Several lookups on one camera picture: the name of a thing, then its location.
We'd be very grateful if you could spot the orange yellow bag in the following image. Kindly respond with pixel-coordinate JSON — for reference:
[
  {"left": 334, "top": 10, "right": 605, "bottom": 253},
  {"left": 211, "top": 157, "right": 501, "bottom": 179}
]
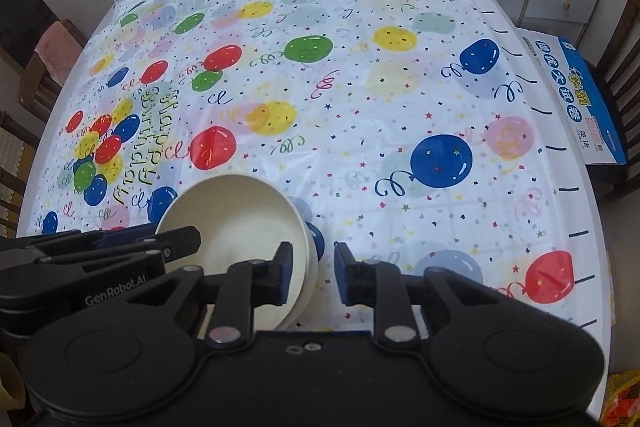
[{"left": 600, "top": 367, "right": 640, "bottom": 427}]

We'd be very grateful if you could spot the wooden chair with pink cloth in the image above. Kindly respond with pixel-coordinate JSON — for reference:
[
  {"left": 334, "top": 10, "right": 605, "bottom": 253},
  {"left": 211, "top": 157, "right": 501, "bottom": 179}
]
[{"left": 19, "top": 19, "right": 90, "bottom": 125}]

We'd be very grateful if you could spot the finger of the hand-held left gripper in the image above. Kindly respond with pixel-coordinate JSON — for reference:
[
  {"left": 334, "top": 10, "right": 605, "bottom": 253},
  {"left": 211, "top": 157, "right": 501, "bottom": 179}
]
[
  {"left": 19, "top": 224, "right": 159, "bottom": 253},
  {"left": 42, "top": 227, "right": 202, "bottom": 267}
]

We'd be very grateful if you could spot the blue white cardboard box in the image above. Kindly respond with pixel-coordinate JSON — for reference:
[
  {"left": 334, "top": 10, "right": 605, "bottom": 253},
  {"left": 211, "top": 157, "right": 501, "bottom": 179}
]
[{"left": 521, "top": 34, "right": 632, "bottom": 166}]

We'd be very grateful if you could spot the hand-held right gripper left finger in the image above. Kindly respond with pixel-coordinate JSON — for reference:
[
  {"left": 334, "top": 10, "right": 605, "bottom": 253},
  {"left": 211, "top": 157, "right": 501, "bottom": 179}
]
[{"left": 126, "top": 241, "right": 295, "bottom": 348}]

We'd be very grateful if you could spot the cream bowl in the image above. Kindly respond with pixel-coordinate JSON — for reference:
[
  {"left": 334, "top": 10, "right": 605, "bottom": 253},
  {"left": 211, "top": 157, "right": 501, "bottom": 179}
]
[{"left": 155, "top": 174, "right": 326, "bottom": 333}]

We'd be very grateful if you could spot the wooden chair with beige cushion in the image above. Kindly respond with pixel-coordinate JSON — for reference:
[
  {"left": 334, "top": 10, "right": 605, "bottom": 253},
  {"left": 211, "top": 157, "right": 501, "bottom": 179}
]
[{"left": 0, "top": 109, "right": 43, "bottom": 238}]

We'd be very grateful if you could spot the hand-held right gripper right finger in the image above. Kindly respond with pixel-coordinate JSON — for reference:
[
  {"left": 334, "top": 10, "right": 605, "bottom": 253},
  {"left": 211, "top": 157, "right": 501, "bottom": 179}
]
[{"left": 333, "top": 242, "right": 507, "bottom": 349}]

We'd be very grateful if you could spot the pink cloth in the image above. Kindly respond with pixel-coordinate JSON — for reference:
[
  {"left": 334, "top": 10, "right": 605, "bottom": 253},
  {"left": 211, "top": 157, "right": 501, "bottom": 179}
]
[{"left": 36, "top": 21, "right": 76, "bottom": 80}]

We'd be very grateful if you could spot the balloon print tablecloth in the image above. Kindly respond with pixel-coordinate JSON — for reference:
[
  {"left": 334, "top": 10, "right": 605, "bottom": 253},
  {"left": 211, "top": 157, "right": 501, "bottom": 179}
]
[{"left": 20, "top": 0, "right": 601, "bottom": 333}]

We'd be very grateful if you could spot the dark wooden chair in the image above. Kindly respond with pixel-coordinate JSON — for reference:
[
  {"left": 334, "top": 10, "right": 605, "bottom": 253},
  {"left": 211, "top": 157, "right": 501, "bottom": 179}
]
[{"left": 582, "top": 0, "right": 640, "bottom": 202}]

